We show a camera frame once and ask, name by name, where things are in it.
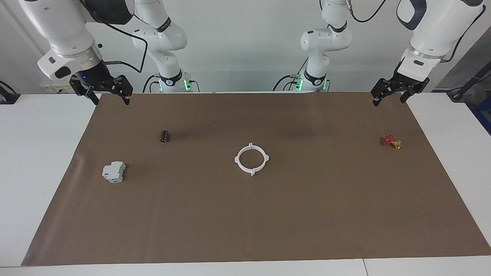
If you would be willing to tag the blue crate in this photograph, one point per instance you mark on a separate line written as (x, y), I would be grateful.
(484, 115)

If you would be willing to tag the white circuit breaker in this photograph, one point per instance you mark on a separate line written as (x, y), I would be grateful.
(113, 172)

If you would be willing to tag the black tripod leg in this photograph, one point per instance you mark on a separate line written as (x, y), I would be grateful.
(470, 82)

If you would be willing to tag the red and yellow valve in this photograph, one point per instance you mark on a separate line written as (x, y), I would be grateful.
(388, 140)

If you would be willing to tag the white power strip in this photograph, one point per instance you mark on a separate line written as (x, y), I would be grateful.
(51, 89)

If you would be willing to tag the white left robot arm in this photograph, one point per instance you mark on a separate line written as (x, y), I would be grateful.
(326, 42)

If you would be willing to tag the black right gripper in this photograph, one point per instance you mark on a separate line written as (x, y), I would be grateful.
(99, 82)

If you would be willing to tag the black stand foot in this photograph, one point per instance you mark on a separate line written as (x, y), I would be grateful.
(8, 96)

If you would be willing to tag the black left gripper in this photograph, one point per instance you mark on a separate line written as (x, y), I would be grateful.
(402, 84)

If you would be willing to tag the brown table mat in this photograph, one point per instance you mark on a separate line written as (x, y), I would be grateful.
(245, 214)

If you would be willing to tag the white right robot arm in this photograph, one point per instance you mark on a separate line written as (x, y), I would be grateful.
(65, 27)

